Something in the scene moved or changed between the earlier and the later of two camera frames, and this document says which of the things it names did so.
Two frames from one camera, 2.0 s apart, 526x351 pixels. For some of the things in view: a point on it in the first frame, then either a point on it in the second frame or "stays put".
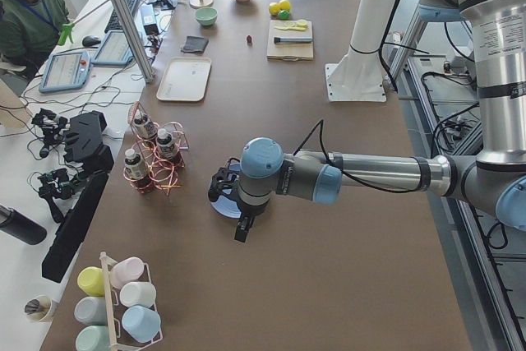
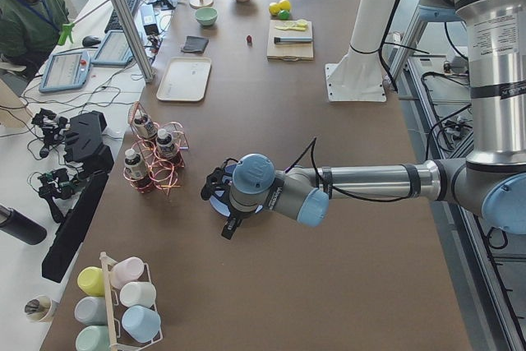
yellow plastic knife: (300, 27) stays put
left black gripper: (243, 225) -> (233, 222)
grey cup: (91, 310) stays put
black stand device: (86, 142) stays put
